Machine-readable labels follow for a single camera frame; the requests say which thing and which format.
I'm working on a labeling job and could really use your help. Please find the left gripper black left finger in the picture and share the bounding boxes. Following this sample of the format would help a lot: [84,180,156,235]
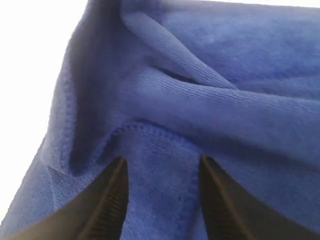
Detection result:
[10,157,129,240]

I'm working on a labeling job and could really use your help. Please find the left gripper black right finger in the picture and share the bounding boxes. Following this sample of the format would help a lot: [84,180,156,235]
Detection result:
[199,155,313,240]

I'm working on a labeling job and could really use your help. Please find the blue towel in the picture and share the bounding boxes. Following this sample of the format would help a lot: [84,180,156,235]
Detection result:
[0,0,320,240]

